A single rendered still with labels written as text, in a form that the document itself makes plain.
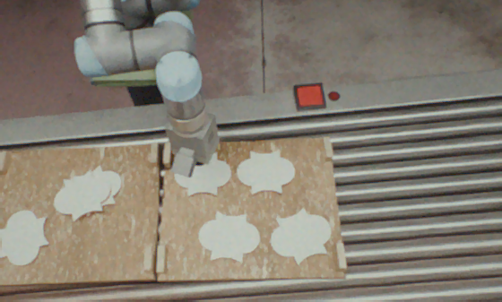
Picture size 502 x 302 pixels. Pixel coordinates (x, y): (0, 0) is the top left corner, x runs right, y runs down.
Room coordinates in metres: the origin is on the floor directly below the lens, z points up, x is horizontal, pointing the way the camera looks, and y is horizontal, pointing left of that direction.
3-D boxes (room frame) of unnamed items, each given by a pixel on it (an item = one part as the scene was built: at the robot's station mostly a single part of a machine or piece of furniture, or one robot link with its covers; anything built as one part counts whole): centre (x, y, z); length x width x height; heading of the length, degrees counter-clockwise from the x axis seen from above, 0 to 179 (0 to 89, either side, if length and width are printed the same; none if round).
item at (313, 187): (0.44, -0.06, 0.93); 0.41 x 0.35 x 0.02; 80
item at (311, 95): (0.71, -0.28, 0.92); 0.06 x 0.06 x 0.01; 84
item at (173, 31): (0.64, 0.05, 1.29); 0.11 x 0.11 x 0.08; 89
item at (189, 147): (0.52, 0.05, 1.13); 0.12 x 0.09 x 0.16; 149
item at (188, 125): (0.53, 0.04, 1.21); 0.08 x 0.08 x 0.05
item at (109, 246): (0.51, 0.36, 0.93); 0.41 x 0.35 x 0.02; 81
